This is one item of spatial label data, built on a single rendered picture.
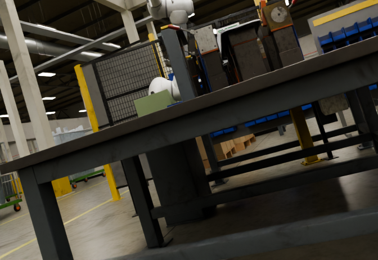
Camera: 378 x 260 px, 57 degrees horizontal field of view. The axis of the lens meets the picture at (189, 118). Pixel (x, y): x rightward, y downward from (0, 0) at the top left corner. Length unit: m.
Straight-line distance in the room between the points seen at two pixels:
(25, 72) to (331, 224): 9.40
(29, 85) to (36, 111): 0.69
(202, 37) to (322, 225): 1.00
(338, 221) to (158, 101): 1.69
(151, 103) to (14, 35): 8.08
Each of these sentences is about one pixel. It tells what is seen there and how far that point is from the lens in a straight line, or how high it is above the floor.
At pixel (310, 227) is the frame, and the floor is 0.22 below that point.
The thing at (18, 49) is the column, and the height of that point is 3.98.
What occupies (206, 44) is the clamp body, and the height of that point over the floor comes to 0.98.
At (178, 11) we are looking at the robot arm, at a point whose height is 1.44.
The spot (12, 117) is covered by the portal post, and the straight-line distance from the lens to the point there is 8.93.
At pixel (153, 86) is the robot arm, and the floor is 1.02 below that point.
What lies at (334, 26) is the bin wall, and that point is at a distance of 4.64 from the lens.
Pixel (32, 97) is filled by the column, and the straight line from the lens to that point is 9.91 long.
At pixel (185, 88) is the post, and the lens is 1.77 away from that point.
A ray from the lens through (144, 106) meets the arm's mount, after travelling 2.58.
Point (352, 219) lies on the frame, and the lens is 1.16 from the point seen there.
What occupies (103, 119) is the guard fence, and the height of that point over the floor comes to 1.15.
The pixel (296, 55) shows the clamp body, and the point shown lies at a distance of 1.71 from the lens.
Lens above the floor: 0.60
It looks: 2 degrees up
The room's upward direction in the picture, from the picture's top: 17 degrees counter-clockwise
